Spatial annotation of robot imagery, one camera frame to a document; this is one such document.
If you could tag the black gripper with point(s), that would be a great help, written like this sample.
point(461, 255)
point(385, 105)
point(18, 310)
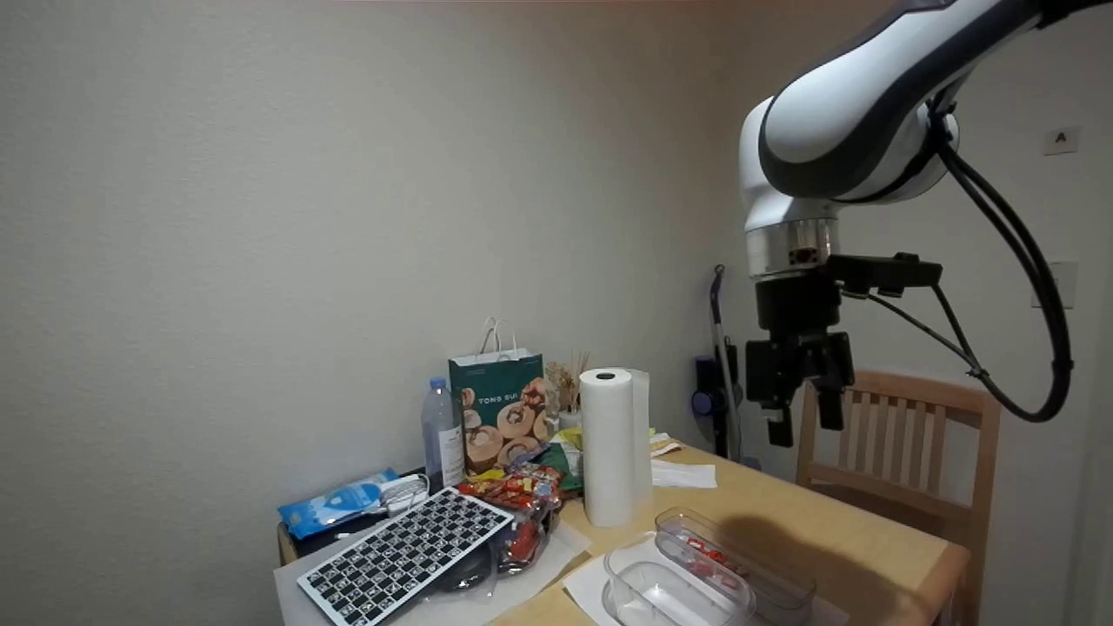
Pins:
point(803, 349)

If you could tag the red container contents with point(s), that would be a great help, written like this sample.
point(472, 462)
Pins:
point(715, 558)

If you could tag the clear plastic container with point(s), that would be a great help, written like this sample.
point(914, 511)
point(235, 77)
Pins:
point(791, 590)
point(674, 591)

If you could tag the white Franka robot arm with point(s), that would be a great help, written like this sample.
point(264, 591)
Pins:
point(859, 105)

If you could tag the wooden slatted chair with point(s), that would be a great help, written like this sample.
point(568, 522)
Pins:
point(928, 401)

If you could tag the small white paper note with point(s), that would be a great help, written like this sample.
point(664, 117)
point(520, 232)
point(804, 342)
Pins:
point(685, 473)

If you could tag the white paper towel roll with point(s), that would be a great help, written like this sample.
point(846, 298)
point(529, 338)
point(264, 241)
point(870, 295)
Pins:
point(610, 455)

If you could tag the green yellow snack bag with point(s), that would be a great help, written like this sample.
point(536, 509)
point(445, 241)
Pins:
point(568, 462)

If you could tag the red snack bag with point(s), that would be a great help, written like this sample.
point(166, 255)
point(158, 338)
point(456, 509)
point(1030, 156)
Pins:
point(522, 493)

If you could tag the green printed gift bag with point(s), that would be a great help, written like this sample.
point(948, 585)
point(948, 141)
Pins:
point(491, 377)

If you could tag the clear plastic water bottle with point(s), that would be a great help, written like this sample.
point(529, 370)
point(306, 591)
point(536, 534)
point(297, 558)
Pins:
point(438, 437)

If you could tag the black round dish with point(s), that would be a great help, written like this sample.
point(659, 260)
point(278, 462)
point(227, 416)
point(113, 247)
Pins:
point(467, 576)

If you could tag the silver foil packet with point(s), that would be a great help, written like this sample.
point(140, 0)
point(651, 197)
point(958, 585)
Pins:
point(404, 493)

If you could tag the black white checkerboard panel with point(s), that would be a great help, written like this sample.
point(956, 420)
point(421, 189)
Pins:
point(401, 558)

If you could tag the blue tissue pack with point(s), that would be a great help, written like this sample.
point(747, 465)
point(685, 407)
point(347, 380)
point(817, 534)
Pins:
point(336, 509)

